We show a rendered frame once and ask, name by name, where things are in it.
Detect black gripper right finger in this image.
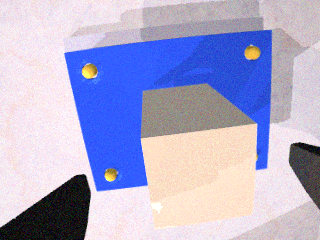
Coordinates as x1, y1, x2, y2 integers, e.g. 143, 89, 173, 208
288, 141, 320, 209

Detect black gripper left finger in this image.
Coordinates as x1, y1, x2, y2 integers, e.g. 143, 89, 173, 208
0, 173, 91, 240

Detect blue board with square handle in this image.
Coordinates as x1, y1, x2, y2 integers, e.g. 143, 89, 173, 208
64, 29, 272, 228

